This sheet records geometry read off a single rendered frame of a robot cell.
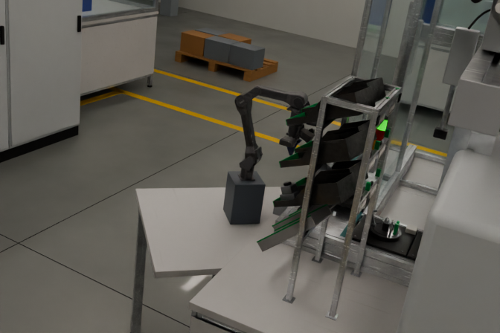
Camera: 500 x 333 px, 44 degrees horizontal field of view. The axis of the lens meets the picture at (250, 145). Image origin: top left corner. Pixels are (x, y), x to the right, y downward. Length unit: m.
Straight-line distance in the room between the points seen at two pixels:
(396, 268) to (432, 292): 1.98
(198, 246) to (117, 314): 1.13
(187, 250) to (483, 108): 2.06
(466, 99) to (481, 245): 0.13
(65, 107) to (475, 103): 5.15
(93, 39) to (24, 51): 1.42
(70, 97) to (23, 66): 0.63
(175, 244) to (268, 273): 0.41
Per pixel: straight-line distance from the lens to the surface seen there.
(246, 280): 2.42
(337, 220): 2.84
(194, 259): 2.50
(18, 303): 3.71
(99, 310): 3.63
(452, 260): 0.58
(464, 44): 3.42
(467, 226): 0.56
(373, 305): 2.44
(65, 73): 5.50
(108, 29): 6.57
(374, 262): 2.58
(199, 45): 8.42
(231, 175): 2.76
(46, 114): 5.47
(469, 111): 0.59
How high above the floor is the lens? 2.22
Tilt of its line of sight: 22 degrees down
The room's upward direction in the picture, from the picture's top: 8 degrees clockwise
